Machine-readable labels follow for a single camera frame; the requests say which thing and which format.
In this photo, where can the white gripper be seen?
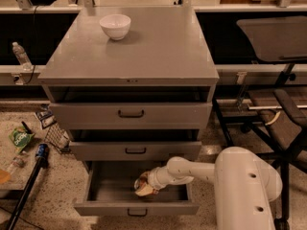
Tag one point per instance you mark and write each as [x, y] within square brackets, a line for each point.
[153, 180]

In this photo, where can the crushed orange soda can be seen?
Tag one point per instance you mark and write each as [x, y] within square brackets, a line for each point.
[140, 183]

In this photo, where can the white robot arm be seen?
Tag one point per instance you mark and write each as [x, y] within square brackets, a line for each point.
[244, 186]

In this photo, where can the grey open bottom drawer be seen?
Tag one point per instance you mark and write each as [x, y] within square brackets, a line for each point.
[110, 192]

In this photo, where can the grey top drawer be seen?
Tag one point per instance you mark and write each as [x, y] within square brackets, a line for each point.
[132, 115]

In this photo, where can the grey middle drawer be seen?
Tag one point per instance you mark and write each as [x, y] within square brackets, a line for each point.
[134, 151]

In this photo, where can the grey metal drawer cabinet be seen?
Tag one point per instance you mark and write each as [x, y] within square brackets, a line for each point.
[163, 59]

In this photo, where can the blue soda can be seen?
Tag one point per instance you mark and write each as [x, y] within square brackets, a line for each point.
[42, 151]

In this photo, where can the checkered snack bag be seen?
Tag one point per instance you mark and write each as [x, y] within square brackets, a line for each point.
[58, 139]

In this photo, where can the black pole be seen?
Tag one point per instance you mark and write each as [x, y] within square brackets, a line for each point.
[40, 163]

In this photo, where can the dark snack packet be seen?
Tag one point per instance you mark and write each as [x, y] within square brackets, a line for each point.
[45, 116]

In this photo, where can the fallen clear plastic bottle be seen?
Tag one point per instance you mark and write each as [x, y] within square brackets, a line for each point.
[19, 162]

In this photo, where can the green chip bag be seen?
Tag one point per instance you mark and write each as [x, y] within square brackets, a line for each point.
[20, 138]

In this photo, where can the orange round object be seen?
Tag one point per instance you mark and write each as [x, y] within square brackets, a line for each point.
[4, 176]

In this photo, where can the black office chair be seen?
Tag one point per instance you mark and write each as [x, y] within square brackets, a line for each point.
[280, 119]

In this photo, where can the white ceramic bowl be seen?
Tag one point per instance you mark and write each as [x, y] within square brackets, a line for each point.
[115, 26]

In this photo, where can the clear plastic water bottle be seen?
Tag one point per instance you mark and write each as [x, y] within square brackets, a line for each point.
[22, 57]

